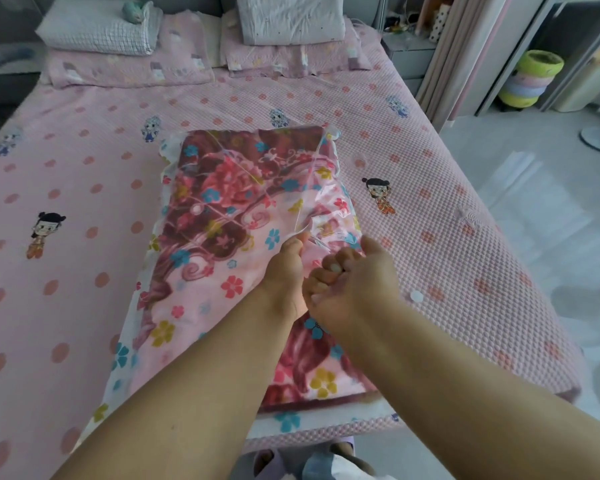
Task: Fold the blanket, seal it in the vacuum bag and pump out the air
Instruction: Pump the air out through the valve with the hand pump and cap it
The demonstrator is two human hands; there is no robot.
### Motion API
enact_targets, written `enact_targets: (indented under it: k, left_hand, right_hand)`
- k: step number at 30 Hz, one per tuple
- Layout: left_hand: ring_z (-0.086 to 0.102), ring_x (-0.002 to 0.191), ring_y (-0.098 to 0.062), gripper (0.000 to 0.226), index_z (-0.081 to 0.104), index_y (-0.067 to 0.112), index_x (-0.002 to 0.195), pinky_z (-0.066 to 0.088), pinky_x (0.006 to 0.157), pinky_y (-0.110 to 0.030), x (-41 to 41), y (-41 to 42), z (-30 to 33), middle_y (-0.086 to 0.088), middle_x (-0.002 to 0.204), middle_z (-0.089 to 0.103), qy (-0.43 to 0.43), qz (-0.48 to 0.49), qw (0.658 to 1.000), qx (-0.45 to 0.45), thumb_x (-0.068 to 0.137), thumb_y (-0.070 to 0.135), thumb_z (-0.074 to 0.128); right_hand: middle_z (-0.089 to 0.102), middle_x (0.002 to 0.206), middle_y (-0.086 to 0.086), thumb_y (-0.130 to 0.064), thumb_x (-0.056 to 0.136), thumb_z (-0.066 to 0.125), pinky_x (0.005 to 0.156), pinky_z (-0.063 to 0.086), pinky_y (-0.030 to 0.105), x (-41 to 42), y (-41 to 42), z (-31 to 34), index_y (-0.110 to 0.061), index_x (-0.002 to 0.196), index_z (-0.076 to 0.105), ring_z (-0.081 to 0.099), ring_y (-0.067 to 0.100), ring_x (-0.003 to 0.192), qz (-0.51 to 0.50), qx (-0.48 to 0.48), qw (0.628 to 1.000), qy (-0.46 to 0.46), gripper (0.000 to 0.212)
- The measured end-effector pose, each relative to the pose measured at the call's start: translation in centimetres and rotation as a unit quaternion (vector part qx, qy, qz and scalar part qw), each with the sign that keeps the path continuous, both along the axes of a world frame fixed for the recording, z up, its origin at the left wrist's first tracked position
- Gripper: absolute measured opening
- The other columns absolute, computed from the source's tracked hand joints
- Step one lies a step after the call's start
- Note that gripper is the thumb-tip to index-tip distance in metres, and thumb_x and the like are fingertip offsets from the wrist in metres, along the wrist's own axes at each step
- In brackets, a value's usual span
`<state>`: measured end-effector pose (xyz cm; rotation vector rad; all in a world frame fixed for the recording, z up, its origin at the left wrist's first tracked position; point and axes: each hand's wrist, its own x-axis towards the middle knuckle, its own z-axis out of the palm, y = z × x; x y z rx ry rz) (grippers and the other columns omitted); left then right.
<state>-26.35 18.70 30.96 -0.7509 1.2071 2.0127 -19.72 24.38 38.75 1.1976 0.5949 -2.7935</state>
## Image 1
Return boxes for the flower-print plastic storage bag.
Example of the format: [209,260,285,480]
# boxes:
[72,124,406,445]

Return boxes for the grey open shelf unit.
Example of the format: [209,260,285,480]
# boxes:
[475,0,600,115]

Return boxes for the lilac slipper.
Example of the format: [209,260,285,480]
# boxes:
[327,434,356,458]
[252,448,287,480]

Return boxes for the person's left forearm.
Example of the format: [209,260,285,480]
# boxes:
[52,289,301,480]

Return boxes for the lilac right slipper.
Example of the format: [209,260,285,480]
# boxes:
[327,434,356,458]

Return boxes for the white lidded bin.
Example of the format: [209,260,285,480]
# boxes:
[552,59,600,113]

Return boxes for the person's right leg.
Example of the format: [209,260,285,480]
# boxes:
[329,442,376,475]

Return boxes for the person's right hand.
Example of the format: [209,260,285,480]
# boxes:
[302,236,403,341]

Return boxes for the pink cartoon bed sheet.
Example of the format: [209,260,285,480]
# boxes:
[0,9,583,471]

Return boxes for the person's left hand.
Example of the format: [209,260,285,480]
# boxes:
[262,231,313,321]

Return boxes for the lilac left slipper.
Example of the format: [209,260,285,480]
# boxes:
[252,448,287,480]

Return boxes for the white bedside cabinet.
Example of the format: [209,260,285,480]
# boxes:
[0,42,49,108]
[379,24,439,98]

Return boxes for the white checked folded pillow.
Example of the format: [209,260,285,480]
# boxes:
[35,0,165,57]

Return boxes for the white patterned shorts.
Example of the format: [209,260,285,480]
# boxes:
[329,454,396,480]

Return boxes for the person's right forearm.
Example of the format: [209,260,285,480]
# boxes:
[339,304,600,480]

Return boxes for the red floral blanket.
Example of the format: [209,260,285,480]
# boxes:
[135,127,381,411]

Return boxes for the pastel striped round stool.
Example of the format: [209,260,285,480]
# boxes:
[497,49,565,109]

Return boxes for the grey upholstered headboard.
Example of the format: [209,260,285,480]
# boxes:
[39,0,389,28]

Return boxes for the white black-dotted cylinder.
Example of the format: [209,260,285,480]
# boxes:
[428,3,452,43]

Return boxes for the grey dotted quilt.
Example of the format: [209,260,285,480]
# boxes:
[235,0,347,47]

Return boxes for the white pink curtain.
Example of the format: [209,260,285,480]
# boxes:
[415,0,516,133]

